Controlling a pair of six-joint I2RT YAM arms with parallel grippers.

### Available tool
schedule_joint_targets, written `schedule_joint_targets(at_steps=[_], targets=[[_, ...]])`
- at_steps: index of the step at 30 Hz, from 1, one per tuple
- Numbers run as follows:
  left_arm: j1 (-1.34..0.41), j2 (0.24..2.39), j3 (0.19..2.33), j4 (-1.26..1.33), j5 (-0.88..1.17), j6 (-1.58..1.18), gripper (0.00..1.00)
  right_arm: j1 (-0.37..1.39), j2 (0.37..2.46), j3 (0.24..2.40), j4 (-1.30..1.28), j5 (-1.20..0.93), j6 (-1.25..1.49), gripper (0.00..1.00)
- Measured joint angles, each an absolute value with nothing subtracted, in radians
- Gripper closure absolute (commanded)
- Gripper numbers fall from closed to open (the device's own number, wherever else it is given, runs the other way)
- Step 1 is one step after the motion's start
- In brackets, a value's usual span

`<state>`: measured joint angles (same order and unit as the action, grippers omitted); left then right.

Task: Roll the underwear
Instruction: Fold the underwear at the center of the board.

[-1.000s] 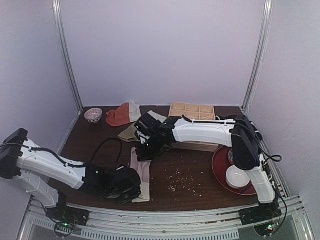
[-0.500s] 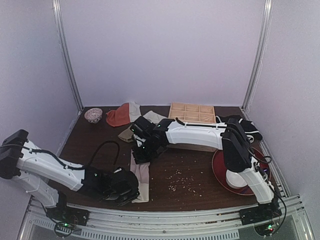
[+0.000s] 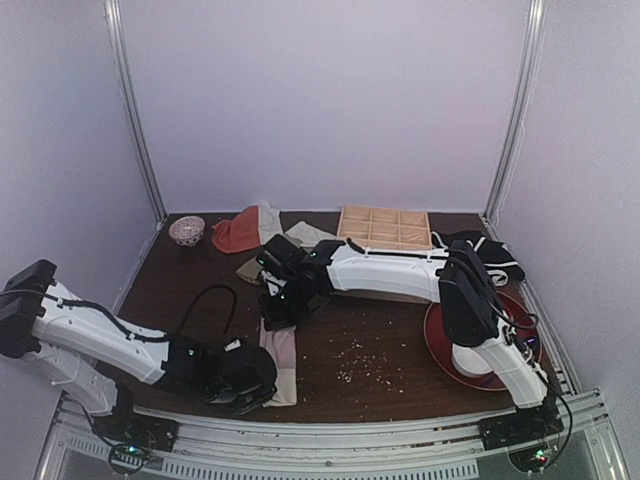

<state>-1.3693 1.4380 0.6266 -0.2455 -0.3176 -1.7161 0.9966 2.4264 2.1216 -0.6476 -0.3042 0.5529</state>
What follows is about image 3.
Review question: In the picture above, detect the mauve and cream underwear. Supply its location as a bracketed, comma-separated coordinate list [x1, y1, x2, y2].
[259, 325, 298, 408]

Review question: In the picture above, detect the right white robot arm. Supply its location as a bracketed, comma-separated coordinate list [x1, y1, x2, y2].
[257, 235, 574, 450]

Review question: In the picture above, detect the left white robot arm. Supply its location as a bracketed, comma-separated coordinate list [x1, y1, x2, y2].
[1, 259, 277, 428]

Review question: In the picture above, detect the olive green underwear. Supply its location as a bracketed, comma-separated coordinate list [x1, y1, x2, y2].
[236, 221, 336, 285]

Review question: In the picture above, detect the orange underwear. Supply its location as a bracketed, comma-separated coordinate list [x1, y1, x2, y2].
[212, 204, 283, 254]

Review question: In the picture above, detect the wooden compartment tray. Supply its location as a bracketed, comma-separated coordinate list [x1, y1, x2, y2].
[336, 205, 433, 251]

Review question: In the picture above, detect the small patterned bowl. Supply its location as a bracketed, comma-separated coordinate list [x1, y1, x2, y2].
[169, 216, 206, 247]

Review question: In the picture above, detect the white bowl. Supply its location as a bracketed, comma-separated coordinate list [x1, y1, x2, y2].
[451, 344, 493, 379]

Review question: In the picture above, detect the black and white garment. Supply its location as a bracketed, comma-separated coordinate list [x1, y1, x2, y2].
[431, 230, 526, 287]

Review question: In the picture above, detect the round red tray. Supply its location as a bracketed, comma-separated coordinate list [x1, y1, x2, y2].
[423, 291, 543, 392]

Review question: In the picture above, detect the front aluminium rail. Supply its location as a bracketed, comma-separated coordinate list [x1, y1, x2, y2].
[54, 389, 609, 480]

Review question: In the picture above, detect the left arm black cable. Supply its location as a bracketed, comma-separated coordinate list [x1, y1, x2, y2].
[0, 284, 239, 346]

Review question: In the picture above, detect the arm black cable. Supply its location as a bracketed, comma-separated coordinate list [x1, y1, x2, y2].
[492, 299, 576, 451]
[0, 284, 239, 346]

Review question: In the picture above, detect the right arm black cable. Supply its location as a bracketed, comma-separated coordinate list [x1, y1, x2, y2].
[492, 299, 576, 451]

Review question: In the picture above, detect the left aluminium frame post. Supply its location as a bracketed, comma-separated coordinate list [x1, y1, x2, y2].
[103, 0, 168, 231]

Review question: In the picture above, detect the aluminium frame post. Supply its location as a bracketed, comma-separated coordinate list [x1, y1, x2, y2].
[103, 0, 168, 231]
[483, 0, 548, 228]

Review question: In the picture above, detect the right aluminium frame post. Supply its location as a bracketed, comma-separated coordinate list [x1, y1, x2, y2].
[483, 0, 548, 228]

